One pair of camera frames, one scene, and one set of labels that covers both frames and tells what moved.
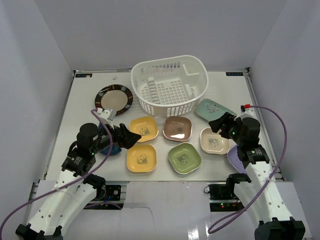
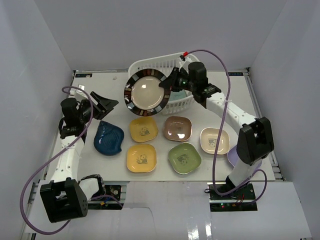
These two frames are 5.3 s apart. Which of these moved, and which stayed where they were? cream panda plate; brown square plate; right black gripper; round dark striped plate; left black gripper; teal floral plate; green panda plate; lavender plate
Moved: round dark striped plate; right black gripper; left black gripper; teal floral plate
Stayed: lavender plate; green panda plate; cream panda plate; brown square plate
